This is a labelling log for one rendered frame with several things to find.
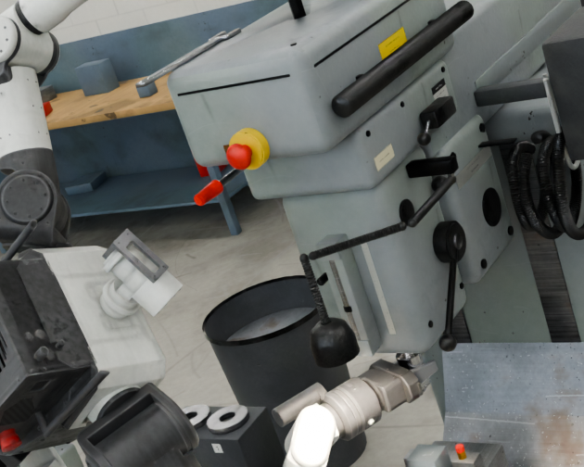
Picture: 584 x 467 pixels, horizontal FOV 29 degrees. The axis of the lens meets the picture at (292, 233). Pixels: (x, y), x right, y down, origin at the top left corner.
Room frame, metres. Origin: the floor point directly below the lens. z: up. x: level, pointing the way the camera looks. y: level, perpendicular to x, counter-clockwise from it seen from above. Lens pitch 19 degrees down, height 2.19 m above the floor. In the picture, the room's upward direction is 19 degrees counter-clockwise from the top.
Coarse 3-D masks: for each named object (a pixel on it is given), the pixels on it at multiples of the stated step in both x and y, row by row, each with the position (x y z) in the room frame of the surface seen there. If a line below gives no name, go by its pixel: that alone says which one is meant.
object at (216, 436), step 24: (192, 408) 2.22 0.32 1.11; (216, 408) 2.21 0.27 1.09; (240, 408) 2.15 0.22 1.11; (264, 408) 2.14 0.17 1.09; (216, 432) 2.09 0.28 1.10; (240, 432) 2.07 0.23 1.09; (264, 432) 2.11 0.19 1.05; (216, 456) 2.09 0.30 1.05; (240, 456) 2.05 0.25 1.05; (264, 456) 2.09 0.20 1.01
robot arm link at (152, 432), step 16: (144, 416) 1.54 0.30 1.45; (160, 416) 1.53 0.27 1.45; (128, 432) 1.52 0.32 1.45; (144, 432) 1.52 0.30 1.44; (160, 432) 1.51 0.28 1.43; (176, 432) 1.52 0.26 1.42; (112, 448) 1.50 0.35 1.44; (128, 448) 1.50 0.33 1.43; (144, 448) 1.50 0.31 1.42; (160, 448) 1.50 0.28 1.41; (176, 448) 1.51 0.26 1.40; (112, 464) 1.48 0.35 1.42; (128, 464) 1.48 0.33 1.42; (144, 464) 1.49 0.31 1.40; (160, 464) 1.50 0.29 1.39; (176, 464) 1.50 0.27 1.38; (192, 464) 1.52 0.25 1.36
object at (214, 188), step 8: (224, 176) 1.73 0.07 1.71; (232, 176) 1.74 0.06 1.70; (208, 184) 1.70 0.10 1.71; (216, 184) 1.70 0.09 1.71; (224, 184) 1.72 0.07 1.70; (200, 192) 1.68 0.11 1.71; (208, 192) 1.68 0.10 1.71; (216, 192) 1.69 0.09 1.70; (200, 200) 1.67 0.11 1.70; (208, 200) 1.68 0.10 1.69
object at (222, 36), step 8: (224, 32) 1.87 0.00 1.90; (232, 32) 1.84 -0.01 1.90; (208, 40) 1.85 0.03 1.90; (216, 40) 1.82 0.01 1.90; (224, 40) 1.83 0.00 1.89; (200, 48) 1.79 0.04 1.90; (208, 48) 1.80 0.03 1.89; (184, 56) 1.77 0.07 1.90; (192, 56) 1.77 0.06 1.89; (176, 64) 1.74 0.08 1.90; (160, 72) 1.71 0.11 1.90; (168, 72) 1.72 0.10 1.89; (144, 80) 1.69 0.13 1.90; (152, 80) 1.69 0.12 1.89
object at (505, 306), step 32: (544, 64) 2.26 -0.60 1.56; (512, 128) 2.03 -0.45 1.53; (544, 128) 1.99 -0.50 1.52; (512, 224) 2.06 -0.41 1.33; (512, 256) 2.07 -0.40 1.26; (544, 256) 2.03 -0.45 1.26; (576, 256) 1.99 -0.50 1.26; (480, 288) 2.13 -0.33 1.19; (512, 288) 2.09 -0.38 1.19; (544, 288) 2.04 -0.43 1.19; (576, 288) 2.00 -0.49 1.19; (480, 320) 2.14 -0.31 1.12; (512, 320) 2.10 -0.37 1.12; (544, 320) 2.05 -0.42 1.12; (576, 320) 2.01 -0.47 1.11
